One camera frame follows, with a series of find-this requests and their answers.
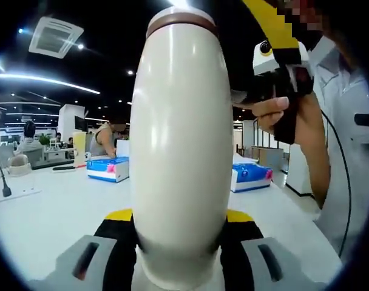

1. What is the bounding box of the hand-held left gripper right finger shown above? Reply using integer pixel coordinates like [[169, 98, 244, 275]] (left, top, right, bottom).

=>
[[220, 209, 325, 291]]

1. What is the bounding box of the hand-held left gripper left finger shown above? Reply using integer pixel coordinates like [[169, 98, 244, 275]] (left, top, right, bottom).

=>
[[50, 207, 140, 291]]

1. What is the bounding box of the cream white water cup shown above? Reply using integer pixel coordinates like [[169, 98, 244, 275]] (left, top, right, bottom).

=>
[[129, 23, 234, 291]]

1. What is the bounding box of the yellow drink cup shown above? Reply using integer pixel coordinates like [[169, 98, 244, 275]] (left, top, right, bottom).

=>
[[72, 130, 87, 166]]

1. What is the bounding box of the person's right hand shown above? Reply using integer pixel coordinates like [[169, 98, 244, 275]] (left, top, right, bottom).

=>
[[251, 90, 324, 146]]

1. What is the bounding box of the white table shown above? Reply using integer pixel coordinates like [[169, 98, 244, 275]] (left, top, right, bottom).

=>
[[0, 151, 345, 291]]

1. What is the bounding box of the person's white shirt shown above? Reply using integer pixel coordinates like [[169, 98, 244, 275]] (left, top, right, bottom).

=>
[[308, 35, 355, 92]]

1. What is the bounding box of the blue tissue pack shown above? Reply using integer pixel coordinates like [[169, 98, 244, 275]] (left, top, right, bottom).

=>
[[86, 156, 130, 183], [231, 162, 274, 193]]

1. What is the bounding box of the white power strip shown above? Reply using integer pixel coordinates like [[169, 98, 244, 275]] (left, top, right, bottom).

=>
[[0, 187, 42, 204]]

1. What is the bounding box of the black keyboard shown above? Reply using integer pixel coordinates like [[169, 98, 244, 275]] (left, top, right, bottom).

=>
[[31, 159, 75, 170]]

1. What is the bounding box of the beige lidded bowl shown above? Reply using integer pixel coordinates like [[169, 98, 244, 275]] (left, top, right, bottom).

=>
[[7, 154, 31, 177]]

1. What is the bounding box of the white office chair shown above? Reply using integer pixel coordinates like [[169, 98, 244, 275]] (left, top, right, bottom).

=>
[[20, 148, 46, 166]]

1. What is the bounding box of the white box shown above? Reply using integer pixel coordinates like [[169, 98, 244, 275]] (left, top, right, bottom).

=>
[[116, 139, 130, 158]]

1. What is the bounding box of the ceiling light strip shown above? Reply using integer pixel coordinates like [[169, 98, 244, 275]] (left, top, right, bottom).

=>
[[0, 72, 101, 95]]

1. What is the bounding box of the ceiling air conditioner unit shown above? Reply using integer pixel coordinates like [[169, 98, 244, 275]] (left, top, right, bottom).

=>
[[29, 16, 84, 58]]

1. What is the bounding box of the black plug with gooseneck cable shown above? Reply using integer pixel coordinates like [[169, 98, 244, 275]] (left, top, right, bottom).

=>
[[0, 159, 12, 198]]

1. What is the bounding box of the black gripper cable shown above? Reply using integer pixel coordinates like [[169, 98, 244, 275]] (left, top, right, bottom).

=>
[[320, 109, 354, 258]]

